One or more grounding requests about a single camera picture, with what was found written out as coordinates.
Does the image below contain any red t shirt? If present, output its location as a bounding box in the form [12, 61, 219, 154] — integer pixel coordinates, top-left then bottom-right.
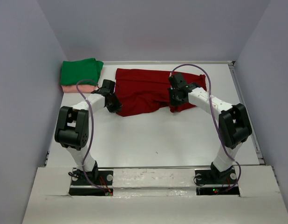
[115, 68, 194, 117]

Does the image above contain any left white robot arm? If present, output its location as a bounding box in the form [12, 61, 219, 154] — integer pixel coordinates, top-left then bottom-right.
[54, 79, 122, 188]

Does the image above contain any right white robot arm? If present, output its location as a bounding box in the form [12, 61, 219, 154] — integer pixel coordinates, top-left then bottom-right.
[168, 73, 252, 186]

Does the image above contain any folded pink t shirt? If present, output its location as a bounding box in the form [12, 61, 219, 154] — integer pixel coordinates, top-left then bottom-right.
[61, 84, 96, 93]

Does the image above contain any folded green t shirt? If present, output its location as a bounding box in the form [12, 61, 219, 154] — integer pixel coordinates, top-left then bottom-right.
[60, 58, 104, 86]

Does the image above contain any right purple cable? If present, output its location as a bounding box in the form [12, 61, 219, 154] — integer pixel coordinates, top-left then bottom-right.
[169, 64, 242, 193]

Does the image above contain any purple cable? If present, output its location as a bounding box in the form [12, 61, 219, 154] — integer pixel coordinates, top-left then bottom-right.
[169, 64, 242, 193]
[75, 79, 112, 194]

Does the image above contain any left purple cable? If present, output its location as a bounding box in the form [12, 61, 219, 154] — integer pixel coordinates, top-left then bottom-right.
[75, 79, 112, 194]

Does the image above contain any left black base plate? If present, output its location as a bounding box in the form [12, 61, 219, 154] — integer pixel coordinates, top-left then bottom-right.
[68, 169, 114, 196]

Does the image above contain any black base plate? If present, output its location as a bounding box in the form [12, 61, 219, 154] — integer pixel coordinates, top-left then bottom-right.
[193, 169, 240, 196]
[68, 169, 114, 196]

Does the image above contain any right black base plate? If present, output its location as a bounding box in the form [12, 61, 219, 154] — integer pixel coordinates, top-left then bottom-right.
[193, 169, 240, 196]

